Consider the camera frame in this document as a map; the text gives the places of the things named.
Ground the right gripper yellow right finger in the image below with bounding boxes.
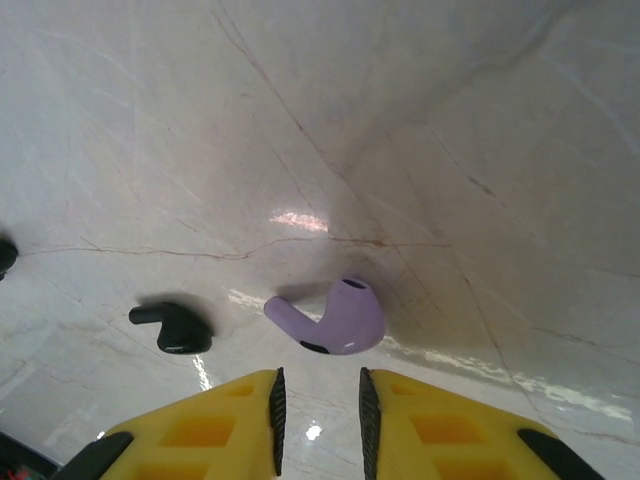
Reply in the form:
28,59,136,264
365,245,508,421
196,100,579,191
358,366,604,480

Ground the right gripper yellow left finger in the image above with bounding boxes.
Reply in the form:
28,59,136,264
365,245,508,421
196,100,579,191
62,366,288,480

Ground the purple wireless earbud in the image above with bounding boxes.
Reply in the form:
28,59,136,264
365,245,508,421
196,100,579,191
263,274,387,357

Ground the black screw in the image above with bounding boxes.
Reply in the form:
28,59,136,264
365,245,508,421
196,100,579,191
128,301,214,355

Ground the black wireless earbud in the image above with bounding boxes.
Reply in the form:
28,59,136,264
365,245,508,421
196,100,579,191
0,233,20,282

